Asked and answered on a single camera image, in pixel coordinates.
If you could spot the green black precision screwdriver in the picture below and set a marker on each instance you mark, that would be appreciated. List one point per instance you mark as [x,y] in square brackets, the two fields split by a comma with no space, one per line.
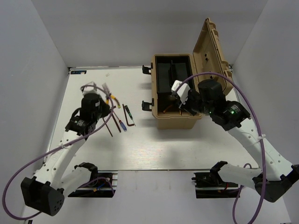
[128,111]

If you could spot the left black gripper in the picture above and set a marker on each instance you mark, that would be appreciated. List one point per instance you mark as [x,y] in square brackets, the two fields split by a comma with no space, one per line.
[107,108]

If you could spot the black toolbox inner tray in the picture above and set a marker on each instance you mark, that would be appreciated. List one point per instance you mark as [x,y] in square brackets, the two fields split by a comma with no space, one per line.
[169,69]

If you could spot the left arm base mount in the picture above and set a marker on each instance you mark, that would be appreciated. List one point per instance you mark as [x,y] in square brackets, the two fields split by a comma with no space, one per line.
[105,187]

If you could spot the blue red handled screwdriver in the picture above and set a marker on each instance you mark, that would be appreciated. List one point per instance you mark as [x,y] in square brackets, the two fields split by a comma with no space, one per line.
[123,126]

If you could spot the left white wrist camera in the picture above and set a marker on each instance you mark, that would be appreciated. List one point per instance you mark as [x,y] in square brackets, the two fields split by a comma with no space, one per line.
[90,87]

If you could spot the brown L-shaped hex key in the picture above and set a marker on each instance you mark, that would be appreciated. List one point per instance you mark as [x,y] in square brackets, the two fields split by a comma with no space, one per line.
[129,122]

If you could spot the tan plastic toolbox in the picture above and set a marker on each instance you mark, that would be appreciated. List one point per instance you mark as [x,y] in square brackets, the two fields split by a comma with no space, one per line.
[207,62]

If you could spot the blue label sticker left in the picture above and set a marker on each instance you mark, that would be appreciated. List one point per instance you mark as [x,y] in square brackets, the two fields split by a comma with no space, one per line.
[75,72]

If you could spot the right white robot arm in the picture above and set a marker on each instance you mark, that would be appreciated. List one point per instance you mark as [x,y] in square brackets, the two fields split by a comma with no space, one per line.
[232,116]

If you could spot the yellow black needle-nose pliers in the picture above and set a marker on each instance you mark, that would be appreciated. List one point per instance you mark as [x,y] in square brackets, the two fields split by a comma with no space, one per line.
[173,108]

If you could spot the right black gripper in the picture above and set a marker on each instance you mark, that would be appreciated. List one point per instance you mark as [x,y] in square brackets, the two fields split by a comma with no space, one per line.
[185,106]

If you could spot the brown long hex key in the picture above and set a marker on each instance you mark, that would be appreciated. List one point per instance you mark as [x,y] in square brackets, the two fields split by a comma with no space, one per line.
[116,122]

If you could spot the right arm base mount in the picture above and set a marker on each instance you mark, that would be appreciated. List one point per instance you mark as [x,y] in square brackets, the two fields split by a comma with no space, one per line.
[207,188]

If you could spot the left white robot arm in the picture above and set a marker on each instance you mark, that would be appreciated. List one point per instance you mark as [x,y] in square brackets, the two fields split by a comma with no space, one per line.
[48,188]

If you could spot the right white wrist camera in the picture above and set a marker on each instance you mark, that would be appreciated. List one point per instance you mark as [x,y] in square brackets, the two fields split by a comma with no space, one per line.
[180,90]

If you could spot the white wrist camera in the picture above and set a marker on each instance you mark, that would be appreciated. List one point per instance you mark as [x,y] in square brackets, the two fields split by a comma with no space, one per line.
[90,87]
[180,90]

